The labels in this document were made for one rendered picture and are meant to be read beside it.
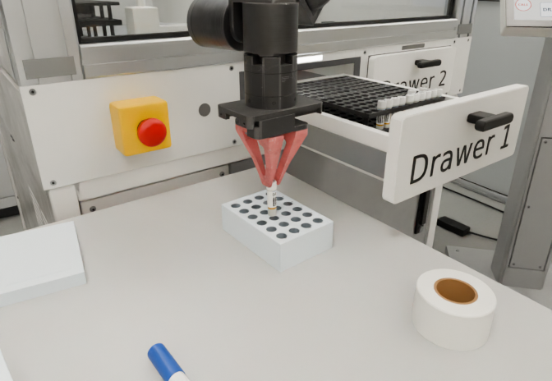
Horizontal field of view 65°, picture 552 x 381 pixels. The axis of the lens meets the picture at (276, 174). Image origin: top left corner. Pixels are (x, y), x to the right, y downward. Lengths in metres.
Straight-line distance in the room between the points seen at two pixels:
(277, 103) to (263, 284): 0.20
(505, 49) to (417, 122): 1.98
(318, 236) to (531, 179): 1.23
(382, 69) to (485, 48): 1.62
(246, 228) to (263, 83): 0.18
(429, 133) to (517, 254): 1.29
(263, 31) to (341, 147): 0.22
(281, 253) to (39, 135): 0.36
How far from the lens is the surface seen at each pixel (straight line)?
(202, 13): 0.50
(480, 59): 2.56
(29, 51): 0.64
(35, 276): 0.54
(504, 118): 0.62
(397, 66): 1.00
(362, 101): 0.68
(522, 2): 1.45
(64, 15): 0.64
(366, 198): 1.10
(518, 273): 1.84
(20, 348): 0.48
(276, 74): 0.45
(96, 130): 0.67
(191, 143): 0.73
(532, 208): 1.72
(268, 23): 0.44
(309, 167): 0.92
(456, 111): 0.59
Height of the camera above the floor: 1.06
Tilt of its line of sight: 23 degrees down
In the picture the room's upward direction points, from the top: straight up
